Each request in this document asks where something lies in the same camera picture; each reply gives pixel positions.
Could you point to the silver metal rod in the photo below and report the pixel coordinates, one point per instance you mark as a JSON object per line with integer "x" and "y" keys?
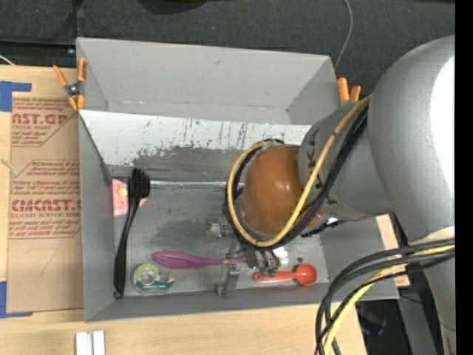
{"x": 184, "y": 185}

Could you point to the black brush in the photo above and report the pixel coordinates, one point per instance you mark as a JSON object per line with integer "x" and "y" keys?
{"x": 125, "y": 235}

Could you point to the brown cardboard board, red print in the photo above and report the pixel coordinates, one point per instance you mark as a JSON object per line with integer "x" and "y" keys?
{"x": 44, "y": 272}

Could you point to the grey metal bin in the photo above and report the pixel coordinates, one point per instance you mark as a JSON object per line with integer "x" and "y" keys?
{"x": 207, "y": 80}

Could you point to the purple whisk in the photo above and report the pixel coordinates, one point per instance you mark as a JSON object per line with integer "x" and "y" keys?
{"x": 192, "y": 260}

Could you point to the orange measuring spoon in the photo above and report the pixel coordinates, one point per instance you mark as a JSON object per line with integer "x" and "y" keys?
{"x": 305, "y": 274}

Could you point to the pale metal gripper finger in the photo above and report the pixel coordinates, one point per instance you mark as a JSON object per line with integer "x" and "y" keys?
{"x": 218, "y": 229}
{"x": 229, "y": 276}

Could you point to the green tape dispenser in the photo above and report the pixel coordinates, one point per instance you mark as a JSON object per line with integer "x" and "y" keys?
{"x": 149, "y": 279}

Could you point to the pink flat block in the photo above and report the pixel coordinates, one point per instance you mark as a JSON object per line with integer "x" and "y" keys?
{"x": 119, "y": 202}

